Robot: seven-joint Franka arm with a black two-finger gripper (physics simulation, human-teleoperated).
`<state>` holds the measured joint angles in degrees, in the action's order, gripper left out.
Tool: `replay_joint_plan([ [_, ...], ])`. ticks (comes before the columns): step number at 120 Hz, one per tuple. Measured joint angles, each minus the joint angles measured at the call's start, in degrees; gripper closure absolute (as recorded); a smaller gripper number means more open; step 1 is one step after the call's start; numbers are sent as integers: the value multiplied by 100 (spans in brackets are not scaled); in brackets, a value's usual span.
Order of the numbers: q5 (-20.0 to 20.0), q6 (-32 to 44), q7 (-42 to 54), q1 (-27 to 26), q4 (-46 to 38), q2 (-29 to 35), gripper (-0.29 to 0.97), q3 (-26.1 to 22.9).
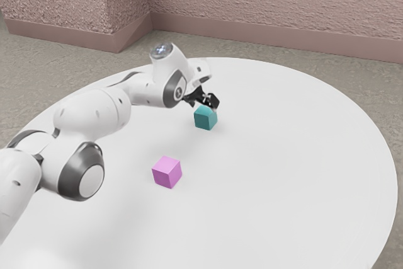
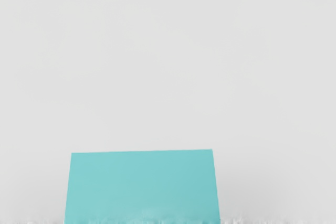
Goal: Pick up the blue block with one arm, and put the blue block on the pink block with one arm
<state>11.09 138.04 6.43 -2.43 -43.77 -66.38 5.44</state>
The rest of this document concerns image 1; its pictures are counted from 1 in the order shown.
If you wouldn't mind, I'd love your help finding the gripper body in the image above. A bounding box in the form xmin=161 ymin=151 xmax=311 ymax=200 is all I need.
xmin=188 ymin=83 xmax=208 ymax=100

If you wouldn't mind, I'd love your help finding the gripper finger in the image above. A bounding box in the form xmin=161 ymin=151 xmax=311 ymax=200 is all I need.
xmin=203 ymin=92 xmax=221 ymax=112
xmin=183 ymin=93 xmax=199 ymax=108

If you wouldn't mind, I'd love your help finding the teal block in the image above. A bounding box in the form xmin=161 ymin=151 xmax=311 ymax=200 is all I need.
xmin=193 ymin=105 xmax=219 ymax=132

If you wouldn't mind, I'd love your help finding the pink block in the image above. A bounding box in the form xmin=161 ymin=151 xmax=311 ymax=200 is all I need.
xmin=151 ymin=156 xmax=183 ymax=190

